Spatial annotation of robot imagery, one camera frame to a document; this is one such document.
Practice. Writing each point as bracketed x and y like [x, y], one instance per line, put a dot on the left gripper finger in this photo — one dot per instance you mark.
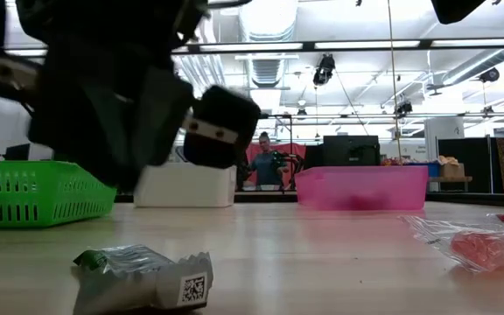
[123, 168]

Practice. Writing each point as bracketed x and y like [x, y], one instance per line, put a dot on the silver wrapper with QR code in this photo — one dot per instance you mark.
[147, 284]

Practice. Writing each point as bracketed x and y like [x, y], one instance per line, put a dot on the black background robot arm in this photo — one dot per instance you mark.
[280, 157]

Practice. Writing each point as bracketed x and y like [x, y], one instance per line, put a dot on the orange candy clear bag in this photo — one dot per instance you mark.
[488, 251]

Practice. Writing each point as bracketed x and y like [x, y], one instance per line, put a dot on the white plastic bin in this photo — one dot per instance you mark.
[182, 188]

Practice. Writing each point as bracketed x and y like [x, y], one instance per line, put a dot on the small black monitor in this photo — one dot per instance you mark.
[18, 153]

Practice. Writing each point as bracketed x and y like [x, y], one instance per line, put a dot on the green plastic basket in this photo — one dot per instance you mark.
[16, 167]

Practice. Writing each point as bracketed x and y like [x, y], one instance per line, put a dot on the orange cloth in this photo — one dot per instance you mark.
[252, 153]

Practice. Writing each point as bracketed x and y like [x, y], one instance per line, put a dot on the person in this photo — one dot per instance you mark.
[266, 168]

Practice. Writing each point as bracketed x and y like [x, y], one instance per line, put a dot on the black overhead light beam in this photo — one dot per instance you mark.
[256, 46]

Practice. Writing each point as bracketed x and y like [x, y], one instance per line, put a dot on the large black monitor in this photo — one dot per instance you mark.
[352, 151]

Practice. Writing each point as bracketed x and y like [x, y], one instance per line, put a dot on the pink plastic basket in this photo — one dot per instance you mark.
[361, 181]

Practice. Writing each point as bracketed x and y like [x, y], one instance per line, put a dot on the blue bin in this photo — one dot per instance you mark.
[433, 170]

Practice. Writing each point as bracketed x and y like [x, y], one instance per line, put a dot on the white pillar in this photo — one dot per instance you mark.
[444, 135]

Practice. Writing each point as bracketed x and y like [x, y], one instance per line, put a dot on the cardboard box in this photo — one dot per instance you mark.
[452, 170]

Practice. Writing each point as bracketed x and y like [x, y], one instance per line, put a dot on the dark partition panel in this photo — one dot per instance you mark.
[475, 162]

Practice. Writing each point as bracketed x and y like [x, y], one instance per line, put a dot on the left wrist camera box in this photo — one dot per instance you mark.
[221, 127]

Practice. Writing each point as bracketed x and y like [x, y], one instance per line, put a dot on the silver air duct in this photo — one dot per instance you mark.
[269, 17]

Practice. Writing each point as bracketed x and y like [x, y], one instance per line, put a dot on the black hanging camera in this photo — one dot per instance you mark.
[404, 108]
[489, 75]
[324, 70]

